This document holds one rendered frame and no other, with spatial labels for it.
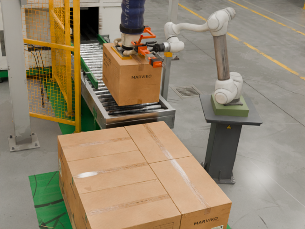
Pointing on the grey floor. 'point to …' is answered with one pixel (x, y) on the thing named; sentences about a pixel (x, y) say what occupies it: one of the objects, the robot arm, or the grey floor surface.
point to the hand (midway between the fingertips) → (141, 48)
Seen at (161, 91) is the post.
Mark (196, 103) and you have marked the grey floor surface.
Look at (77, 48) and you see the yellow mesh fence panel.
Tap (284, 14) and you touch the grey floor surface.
